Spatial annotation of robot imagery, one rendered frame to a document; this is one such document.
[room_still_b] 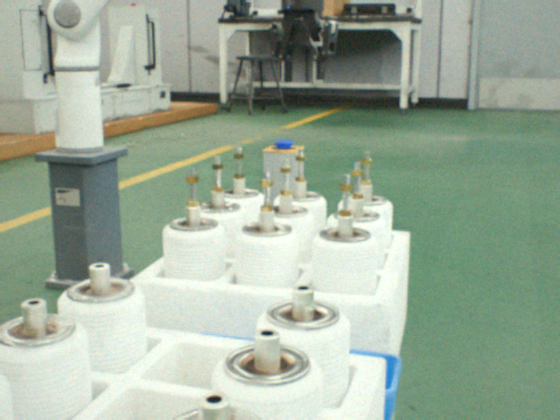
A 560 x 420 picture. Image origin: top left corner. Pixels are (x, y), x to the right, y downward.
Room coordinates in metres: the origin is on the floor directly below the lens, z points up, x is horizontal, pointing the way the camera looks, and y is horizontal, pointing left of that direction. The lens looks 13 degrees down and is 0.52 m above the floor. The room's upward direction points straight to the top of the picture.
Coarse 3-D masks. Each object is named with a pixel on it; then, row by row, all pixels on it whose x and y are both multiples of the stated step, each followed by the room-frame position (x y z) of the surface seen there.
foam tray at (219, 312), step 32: (160, 288) 0.95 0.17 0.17; (192, 288) 0.94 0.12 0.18; (224, 288) 0.93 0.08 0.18; (256, 288) 0.93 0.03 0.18; (384, 288) 0.93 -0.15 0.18; (160, 320) 0.95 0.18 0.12; (192, 320) 0.94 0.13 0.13; (224, 320) 0.92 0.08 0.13; (256, 320) 0.91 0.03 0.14; (352, 320) 0.88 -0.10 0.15; (384, 320) 0.87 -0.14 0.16; (384, 352) 0.87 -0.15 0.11
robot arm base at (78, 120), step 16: (64, 80) 1.43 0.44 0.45; (80, 80) 1.43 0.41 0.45; (96, 80) 1.46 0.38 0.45; (64, 96) 1.43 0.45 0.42; (80, 96) 1.43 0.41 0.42; (96, 96) 1.45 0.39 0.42; (64, 112) 1.43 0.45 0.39; (80, 112) 1.43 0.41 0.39; (96, 112) 1.45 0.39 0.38; (64, 128) 1.43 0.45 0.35; (80, 128) 1.43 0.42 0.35; (96, 128) 1.45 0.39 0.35; (64, 144) 1.43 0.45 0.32; (80, 144) 1.43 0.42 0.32; (96, 144) 1.45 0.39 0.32
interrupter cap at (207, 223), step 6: (174, 222) 1.02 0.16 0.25; (180, 222) 1.03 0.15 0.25; (204, 222) 1.03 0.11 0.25; (210, 222) 1.02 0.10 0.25; (216, 222) 1.02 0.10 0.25; (174, 228) 0.99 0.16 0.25; (180, 228) 0.98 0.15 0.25; (186, 228) 0.99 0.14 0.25; (192, 228) 0.99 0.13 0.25; (198, 228) 0.99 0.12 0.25; (204, 228) 0.99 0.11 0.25; (210, 228) 0.99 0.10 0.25
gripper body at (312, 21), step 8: (288, 0) 1.19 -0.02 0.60; (296, 0) 1.18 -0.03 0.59; (304, 0) 1.18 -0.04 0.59; (312, 0) 1.18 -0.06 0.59; (320, 0) 1.19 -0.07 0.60; (288, 8) 1.19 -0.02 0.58; (296, 8) 1.18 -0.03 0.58; (304, 8) 1.18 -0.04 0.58; (312, 8) 1.18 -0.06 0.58; (320, 8) 1.19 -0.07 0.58; (288, 16) 1.22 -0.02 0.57; (296, 16) 1.21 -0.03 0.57; (304, 16) 1.20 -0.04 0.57; (312, 16) 1.19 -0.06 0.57; (320, 16) 1.19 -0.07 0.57; (296, 24) 1.21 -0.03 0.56; (312, 24) 1.19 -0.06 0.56; (296, 32) 1.21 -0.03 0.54; (312, 32) 1.19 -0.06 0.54; (296, 40) 1.21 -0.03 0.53; (304, 40) 1.20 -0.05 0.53; (312, 40) 1.20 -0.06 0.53
